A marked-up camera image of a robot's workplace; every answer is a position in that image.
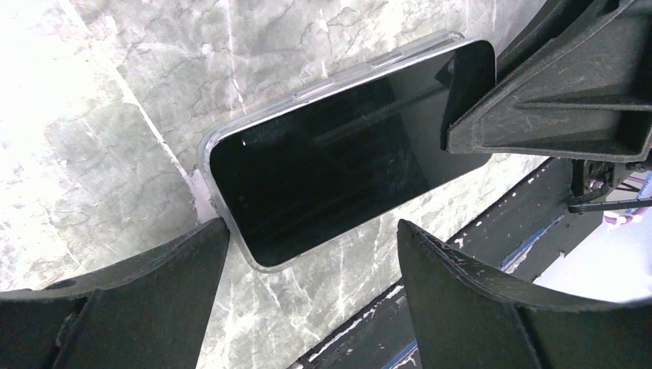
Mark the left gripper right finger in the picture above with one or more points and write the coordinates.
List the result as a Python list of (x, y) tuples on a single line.
[(467, 314)]

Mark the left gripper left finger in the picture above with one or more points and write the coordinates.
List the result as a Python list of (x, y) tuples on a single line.
[(147, 311)]

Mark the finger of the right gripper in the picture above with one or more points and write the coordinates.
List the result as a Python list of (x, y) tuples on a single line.
[(551, 20), (586, 94)]

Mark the clear magsafe phone case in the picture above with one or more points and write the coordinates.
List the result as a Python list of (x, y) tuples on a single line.
[(304, 170)]

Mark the silver black phone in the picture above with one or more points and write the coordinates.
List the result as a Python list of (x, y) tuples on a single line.
[(472, 73)]

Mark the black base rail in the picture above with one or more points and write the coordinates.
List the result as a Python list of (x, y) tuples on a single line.
[(521, 235)]

